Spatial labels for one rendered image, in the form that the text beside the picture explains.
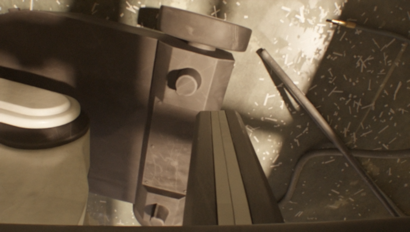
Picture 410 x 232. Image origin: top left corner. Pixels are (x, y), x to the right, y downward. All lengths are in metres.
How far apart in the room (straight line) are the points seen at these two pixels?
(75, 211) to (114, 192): 0.37
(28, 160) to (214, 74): 0.31
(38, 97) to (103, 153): 0.22
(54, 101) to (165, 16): 0.24
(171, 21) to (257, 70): 0.29
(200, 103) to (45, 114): 0.25
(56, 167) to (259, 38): 0.52
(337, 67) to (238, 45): 0.34
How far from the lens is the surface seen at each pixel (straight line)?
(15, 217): 0.28
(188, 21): 0.38
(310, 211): 0.95
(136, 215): 0.68
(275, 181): 0.80
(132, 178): 0.59
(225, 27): 0.39
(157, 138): 0.47
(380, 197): 0.71
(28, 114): 0.40
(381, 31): 0.70
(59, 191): 0.32
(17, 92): 0.46
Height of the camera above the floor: 0.58
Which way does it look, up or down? 66 degrees down
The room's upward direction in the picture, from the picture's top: 172 degrees counter-clockwise
